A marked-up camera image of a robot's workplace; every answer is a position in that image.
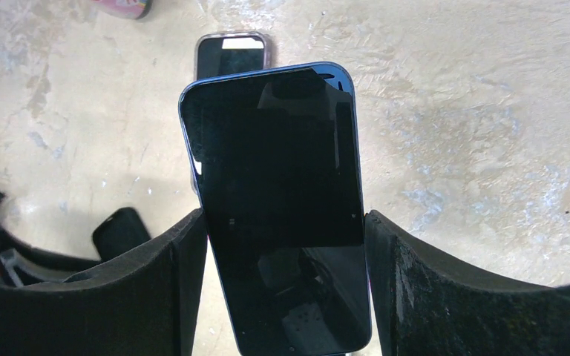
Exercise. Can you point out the black smartphone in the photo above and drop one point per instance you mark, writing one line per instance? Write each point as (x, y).
(274, 154)

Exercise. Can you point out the black phone case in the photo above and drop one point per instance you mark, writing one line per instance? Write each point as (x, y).
(119, 233)

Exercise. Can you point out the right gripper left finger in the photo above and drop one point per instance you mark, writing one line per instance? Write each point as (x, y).
(143, 302)

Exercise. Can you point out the purple edged smartphone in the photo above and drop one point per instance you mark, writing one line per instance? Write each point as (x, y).
(225, 54)

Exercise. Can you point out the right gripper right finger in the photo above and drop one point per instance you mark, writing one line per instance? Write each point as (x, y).
(428, 302)

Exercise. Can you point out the pink capped small bottle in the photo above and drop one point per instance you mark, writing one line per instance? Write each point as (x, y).
(125, 9)

